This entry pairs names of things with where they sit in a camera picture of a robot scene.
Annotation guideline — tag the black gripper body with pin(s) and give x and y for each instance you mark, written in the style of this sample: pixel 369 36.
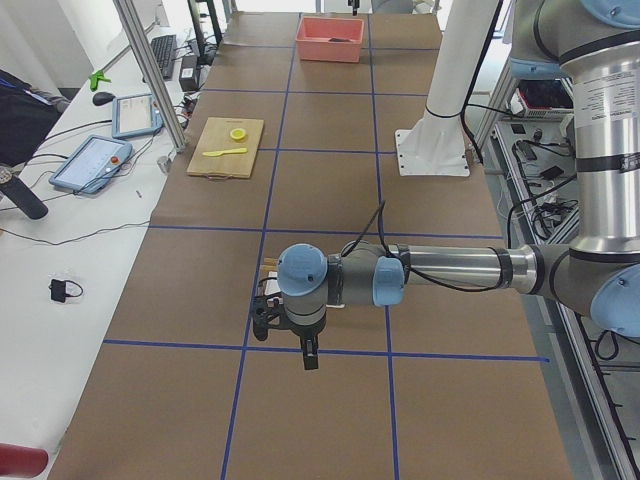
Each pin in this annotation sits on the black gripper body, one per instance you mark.
pixel 306 332

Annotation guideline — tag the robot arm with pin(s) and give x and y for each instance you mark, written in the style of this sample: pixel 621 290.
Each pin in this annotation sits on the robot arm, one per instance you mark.
pixel 596 43

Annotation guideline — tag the black water bottle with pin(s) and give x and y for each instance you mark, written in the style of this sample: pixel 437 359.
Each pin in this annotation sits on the black water bottle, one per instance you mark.
pixel 21 195

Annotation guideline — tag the pink plastic bin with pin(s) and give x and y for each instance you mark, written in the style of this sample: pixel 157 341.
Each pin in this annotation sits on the pink plastic bin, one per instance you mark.
pixel 313 34

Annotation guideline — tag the white rack tray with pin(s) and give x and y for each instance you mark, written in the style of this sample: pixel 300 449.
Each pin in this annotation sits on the white rack tray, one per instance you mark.
pixel 271 285

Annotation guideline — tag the wooden rack bar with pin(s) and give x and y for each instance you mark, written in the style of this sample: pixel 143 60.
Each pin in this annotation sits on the wooden rack bar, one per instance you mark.
pixel 269 265

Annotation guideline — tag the yellow lemon slices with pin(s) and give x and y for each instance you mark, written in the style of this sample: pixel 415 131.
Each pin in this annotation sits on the yellow lemon slices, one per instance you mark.
pixel 238 134

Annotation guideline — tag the black power adapter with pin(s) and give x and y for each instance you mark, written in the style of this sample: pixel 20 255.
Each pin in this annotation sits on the black power adapter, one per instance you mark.
pixel 189 73

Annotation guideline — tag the yellow plastic knife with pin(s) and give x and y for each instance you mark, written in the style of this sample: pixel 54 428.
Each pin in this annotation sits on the yellow plastic knife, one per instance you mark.
pixel 218 153

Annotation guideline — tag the wooden cutting board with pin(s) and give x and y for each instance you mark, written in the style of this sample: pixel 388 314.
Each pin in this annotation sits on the wooden cutting board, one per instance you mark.
pixel 215 136

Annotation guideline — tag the black keyboard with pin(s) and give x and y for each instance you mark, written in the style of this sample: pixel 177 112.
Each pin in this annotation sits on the black keyboard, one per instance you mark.
pixel 164 49

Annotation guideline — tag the teach pendant far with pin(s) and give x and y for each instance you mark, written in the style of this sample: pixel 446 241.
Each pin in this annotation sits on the teach pendant far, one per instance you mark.
pixel 134 116

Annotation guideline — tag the teach pendant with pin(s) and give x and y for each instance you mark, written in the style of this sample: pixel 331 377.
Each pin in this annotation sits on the teach pendant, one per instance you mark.
pixel 134 116
pixel 92 165

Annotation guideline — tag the small black device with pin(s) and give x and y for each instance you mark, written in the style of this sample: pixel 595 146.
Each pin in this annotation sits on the small black device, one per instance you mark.
pixel 62 290

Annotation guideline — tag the green clamp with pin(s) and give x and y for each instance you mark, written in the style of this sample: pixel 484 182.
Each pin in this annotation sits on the green clamp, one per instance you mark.
pixel 96 78

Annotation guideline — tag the black computer mouse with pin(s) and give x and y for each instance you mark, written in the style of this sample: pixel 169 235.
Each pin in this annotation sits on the black computer mouse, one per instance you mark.
pixel 102 98

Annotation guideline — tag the teach pendant near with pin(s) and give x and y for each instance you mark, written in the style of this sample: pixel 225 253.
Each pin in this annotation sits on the teach pendant near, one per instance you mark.
pixel 92 165

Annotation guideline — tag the red cylinder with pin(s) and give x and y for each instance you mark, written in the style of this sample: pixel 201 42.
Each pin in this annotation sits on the red cylinder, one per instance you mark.
pixel 22 462

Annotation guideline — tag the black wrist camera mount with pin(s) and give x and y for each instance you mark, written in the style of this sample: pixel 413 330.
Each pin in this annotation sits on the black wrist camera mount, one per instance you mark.
pixel 267 313

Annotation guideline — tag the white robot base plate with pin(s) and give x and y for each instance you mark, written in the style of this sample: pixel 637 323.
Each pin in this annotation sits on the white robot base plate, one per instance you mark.
pixel 430 153

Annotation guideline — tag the aluminium frame post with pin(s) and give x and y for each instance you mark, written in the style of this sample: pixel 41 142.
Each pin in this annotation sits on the aluminium frame post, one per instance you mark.
pixel 148 65

